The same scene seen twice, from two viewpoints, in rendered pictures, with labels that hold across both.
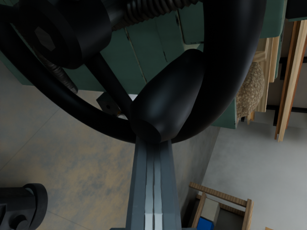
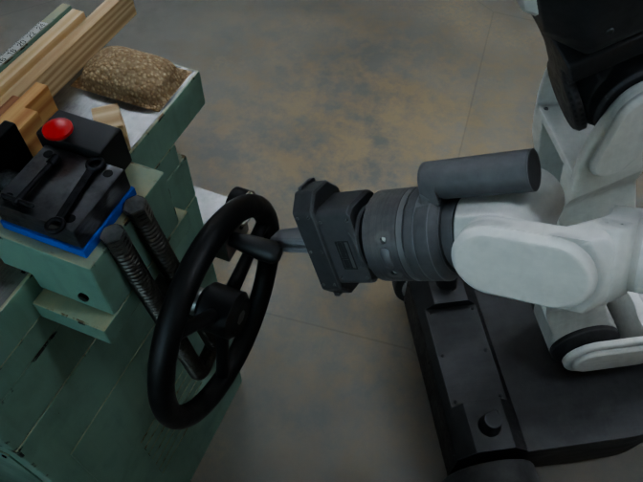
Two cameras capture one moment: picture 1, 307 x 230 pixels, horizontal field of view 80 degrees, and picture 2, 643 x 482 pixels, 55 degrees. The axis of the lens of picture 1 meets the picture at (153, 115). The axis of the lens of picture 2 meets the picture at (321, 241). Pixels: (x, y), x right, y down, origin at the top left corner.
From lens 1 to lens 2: 0.58 m
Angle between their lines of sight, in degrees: 25
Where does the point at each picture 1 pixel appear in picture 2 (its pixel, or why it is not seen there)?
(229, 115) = (187, 94)
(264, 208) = not seen: outside the picture
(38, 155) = (348, 303)
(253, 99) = (154, 75)
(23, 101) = (268, 367)
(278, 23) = (159, 181)
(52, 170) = not seen: hidden behind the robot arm
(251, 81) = (131, 89)
